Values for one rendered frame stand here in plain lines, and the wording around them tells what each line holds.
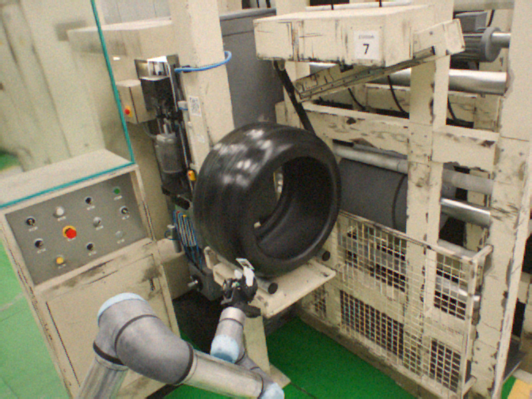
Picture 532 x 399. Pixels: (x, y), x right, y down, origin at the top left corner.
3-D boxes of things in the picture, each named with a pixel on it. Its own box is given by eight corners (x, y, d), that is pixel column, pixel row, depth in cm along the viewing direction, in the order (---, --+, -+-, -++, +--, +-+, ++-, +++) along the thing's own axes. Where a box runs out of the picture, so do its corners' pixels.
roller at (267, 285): (214, 258, 184) (218, 248, 185) (222, 260, 188) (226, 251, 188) (267, 293, 159) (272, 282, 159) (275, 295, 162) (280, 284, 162)
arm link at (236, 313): (248, 332, 129) (225, 337, 132) (251, 319, 133) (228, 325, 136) (236, 314, 125) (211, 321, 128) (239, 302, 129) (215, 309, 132)
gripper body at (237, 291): (244, 271, 138) (237, 300, 128) (257, 290, 142) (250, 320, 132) (223, 278, 141) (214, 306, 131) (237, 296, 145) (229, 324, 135)
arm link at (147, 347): (157, 336, 87) (295, 387, 119) (136, 309, 95) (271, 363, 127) (123, 388, 86) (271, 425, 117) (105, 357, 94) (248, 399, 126)
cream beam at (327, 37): (255, 60, 172) (250, 20, 166) (302, 50, 186) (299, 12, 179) (385, 69, 128) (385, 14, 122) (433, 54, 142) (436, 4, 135)
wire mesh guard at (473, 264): (302, 309, 240) (290, 192, 210) (304, 307, 241) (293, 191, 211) (459, 411, 175) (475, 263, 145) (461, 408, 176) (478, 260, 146)
